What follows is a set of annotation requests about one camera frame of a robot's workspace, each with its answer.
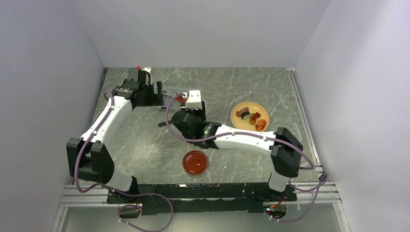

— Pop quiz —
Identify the black sushi roll piece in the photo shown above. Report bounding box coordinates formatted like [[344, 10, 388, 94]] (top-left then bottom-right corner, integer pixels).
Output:
[[241, 112, 251, 121]]

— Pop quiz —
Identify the brown meat piece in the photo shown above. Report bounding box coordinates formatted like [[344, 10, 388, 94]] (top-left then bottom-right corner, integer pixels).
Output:
[[235, 107, 249, 117]]

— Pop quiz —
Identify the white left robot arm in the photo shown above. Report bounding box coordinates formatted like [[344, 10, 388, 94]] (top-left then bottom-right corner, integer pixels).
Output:
[[66, 67, 164, 203]]

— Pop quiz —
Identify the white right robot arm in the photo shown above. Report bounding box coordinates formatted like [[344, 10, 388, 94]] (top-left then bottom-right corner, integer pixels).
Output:
[[167, 110, 303, 201]]

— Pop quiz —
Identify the red round lunch box lid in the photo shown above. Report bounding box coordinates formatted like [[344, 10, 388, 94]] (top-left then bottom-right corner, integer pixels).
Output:
[[182, 150, 208, 175]]

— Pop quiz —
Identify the tan round plate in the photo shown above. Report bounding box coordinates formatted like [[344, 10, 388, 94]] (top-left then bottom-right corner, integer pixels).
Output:
[[230, 101, 270, 132]]

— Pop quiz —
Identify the orange red food piece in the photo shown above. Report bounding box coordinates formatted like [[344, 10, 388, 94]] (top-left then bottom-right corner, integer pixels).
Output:
[[255, 119, 266, 131]]

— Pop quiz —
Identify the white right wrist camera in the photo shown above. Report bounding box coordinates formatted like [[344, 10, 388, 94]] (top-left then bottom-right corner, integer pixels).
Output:
[[185, 90, 203, 110]]

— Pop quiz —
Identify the red handled adjustable wrench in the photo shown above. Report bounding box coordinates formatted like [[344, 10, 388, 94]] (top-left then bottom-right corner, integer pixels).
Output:
[[162, 89, 186, 103]]

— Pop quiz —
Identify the small black handled hammer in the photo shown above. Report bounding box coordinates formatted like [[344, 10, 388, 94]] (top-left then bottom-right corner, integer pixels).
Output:
[[158, 121, 172, 127]]

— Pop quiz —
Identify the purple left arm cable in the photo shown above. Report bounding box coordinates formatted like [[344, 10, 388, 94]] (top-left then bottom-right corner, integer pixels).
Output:
[[73, 90, 174, 232]]

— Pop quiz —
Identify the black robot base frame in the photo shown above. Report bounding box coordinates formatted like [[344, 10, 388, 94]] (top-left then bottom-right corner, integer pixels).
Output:
[[107, 182, 297, 216]]

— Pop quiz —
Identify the aluminium rail on right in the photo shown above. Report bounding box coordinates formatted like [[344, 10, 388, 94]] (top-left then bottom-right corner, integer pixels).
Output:
[[286, 68, 324, 176]]

